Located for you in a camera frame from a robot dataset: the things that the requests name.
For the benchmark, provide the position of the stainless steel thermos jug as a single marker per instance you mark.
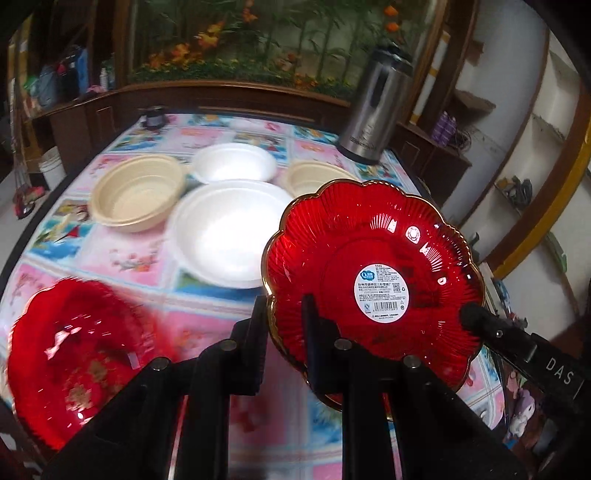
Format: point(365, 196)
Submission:
point(377, 104)

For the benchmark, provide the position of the large red scalloped plate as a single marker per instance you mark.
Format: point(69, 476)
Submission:
point(75, 346)

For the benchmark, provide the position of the small white foam bowl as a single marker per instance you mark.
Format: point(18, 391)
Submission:
point(232, 161)

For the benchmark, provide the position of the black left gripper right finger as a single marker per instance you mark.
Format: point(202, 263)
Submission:
point(399, 419)

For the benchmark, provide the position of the beige plastic bowl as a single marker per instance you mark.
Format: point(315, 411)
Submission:
point(307, 177)
point(138, 194)

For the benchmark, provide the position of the floral landscape wall painting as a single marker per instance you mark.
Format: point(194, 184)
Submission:
point(311, 45)

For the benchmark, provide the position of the purple bottles on shelf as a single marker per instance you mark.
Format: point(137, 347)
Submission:
point(444, 130)

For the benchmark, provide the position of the white plastic bucket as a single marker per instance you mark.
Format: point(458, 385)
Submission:
point(52, 168)

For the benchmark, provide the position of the red mop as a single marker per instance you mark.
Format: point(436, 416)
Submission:
point(26, 195)

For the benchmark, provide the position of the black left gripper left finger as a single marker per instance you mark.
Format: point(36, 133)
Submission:
point(171, 420)

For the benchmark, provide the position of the small red scalloped plate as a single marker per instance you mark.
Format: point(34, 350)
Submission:
point(384, 266)

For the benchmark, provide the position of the large white foam plate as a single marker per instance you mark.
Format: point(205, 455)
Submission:
point(217, 232)

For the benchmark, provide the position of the small black round device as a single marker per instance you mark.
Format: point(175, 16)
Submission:
point(154, 117)

